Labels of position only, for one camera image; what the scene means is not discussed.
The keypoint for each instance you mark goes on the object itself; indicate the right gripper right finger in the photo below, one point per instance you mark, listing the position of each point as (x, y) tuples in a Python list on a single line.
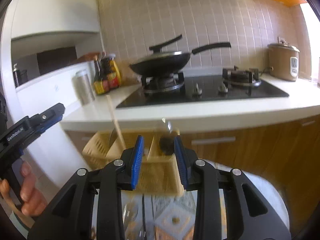
[(248, 213)]

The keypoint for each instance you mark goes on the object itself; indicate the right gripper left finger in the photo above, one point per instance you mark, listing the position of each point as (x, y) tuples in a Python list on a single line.
[(69, 214)]

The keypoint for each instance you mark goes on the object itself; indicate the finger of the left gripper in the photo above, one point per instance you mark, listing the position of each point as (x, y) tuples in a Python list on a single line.
[(45, 120)]

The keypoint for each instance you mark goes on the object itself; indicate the wooden chopstick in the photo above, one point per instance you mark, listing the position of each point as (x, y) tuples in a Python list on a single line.
[(115, 121)]

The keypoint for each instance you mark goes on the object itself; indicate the clear spoon with oval logo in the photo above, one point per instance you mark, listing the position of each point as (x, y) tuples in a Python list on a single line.
[(168, 139)]

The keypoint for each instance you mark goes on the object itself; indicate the person's left hand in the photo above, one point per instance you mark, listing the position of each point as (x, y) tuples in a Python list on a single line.
[(34, 201)]

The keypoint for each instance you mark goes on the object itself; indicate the patterned grey table mat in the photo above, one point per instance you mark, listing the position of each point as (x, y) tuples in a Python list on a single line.
[(162, 217)]

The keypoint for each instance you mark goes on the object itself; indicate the steel canister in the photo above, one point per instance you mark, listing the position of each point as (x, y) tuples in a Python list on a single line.
[(83, 87)]

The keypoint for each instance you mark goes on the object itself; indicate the wooden cabinet fronts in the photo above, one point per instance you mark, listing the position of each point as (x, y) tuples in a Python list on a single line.
[(285, 153)]

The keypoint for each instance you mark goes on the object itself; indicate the tan plastic utensil basket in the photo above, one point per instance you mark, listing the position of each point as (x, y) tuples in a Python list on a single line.
[(158, 173)]

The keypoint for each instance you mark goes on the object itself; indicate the dark soy sauce bottle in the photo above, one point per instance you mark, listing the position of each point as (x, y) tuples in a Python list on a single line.
[(100, 80)]

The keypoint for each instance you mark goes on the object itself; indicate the red label sauce bottle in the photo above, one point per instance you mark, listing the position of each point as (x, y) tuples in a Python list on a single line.
[(111, 70)]

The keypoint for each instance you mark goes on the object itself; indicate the black gas stove top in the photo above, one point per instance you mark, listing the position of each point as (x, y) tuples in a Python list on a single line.
[(232, 84)]

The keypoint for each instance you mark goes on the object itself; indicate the black wok with lid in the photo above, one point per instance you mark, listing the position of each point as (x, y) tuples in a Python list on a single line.
[(169, 62)]

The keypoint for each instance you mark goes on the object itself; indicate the brown rice cooker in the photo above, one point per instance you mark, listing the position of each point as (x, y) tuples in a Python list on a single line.
[(283, 61)]

